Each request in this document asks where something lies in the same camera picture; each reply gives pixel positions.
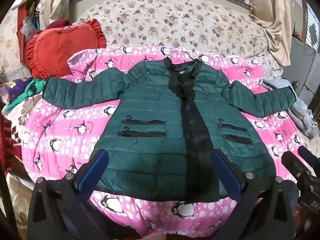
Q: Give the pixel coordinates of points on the red heart-shaped ruffled pillow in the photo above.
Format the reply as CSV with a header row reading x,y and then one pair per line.
x,y
62,50

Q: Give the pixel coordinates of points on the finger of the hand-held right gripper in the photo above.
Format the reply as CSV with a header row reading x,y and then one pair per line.
x,y
308,156
296,166

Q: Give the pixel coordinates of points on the beige flowered quilt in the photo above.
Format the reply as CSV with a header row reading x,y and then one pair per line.
x,y
22,115

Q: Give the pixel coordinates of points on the clear plastic bag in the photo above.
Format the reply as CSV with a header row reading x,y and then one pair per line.
x,y
27,26

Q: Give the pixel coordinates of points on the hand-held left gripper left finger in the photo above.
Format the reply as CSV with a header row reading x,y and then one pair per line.
x,y
93,170

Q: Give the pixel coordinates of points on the beige curtain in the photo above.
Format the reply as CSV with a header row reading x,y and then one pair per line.
x,y
53,0
272,17

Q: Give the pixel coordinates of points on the green cloth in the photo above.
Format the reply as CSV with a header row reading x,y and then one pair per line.
x,y
22,95

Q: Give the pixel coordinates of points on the beige floral bed sheet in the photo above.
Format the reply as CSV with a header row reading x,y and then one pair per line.
x,y
162,22

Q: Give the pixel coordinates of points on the purple patterned cloth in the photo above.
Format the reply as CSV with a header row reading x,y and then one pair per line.
x,y
12,87

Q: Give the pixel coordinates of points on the pink penguin print blanket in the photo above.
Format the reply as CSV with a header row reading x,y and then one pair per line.
x,y
62,132

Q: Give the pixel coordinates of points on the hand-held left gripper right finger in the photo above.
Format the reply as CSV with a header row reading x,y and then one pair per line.
x,y
226,176

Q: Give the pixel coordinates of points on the dark green puffer jacket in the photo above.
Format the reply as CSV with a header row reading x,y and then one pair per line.
x,y
150,142

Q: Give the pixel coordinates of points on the dark red patterned cloth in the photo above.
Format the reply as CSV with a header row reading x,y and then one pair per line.
x,y
10,140

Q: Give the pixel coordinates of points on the grey garment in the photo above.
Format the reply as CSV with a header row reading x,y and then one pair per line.
x,y
301,112

